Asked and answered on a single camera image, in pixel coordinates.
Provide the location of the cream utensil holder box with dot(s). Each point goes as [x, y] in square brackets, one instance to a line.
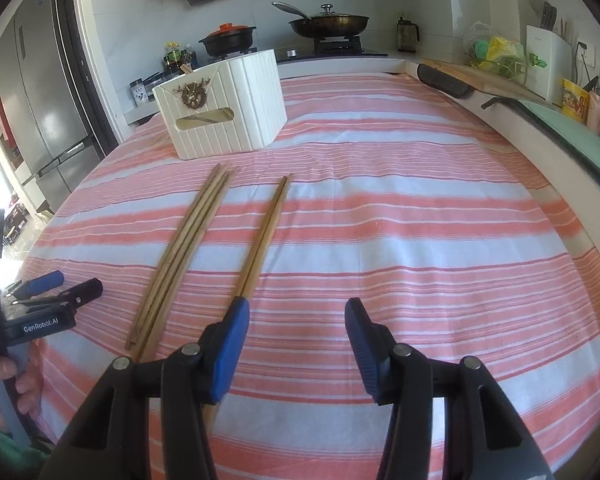
[250, 110]

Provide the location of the person's left forearm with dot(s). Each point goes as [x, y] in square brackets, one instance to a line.
[5, 452]

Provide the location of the white knife holder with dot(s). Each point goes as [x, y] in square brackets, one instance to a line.
[547, 70]

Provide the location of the grey refrigerator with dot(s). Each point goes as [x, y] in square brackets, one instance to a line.
[35, 85]

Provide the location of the black flat pan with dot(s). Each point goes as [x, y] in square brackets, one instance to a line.
[495, 102]

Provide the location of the green cutting board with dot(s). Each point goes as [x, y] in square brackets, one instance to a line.
[575, 132]

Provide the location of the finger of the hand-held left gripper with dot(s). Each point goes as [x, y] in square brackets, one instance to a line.
[45, 281]
[82, 291]

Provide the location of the wooden cutting board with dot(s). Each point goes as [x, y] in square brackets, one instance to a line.
[485, 82]

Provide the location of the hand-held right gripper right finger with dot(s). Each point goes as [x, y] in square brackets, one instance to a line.
[367, 355]

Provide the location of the wooden chopsticks bundle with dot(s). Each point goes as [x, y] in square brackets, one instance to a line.
[181, 257]

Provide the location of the black clay pot red lid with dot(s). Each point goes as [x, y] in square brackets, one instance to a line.
[227, 42]

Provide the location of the pink striped tablecloth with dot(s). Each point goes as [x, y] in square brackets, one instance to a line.
[405, 240]

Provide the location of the pink cup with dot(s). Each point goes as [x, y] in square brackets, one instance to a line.
[596, 110]

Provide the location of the wok with glass lid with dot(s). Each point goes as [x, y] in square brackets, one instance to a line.
[330, 25]

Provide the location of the black gas cooktop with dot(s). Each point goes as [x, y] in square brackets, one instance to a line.
[330, 51]

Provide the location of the glass french press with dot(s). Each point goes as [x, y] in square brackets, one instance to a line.
[406, 37]

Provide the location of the plastic bag of produce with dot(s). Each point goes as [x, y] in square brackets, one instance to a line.
[495, 50]

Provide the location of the yellow printed cup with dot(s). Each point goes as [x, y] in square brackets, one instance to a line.
[575, 100]

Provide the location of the black lidded spice jar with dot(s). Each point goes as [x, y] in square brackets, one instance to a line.
[139, 94]
[154, 82]

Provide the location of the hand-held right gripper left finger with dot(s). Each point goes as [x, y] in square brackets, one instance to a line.
[232, 340]

